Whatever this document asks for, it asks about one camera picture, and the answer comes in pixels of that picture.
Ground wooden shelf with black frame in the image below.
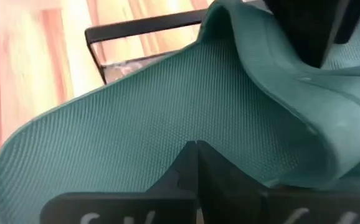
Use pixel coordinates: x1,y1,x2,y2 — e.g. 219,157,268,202
84,8,209,85

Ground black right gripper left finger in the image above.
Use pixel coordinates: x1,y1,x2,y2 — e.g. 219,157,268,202
148,140,199,194

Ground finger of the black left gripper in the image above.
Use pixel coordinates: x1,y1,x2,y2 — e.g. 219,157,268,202
263,0,343,68
334,0,360,45

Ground teal rubber slide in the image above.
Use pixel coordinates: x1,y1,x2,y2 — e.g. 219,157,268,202
0,0,360,224

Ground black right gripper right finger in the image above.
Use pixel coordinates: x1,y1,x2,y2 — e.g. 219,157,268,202
197,139,270,224

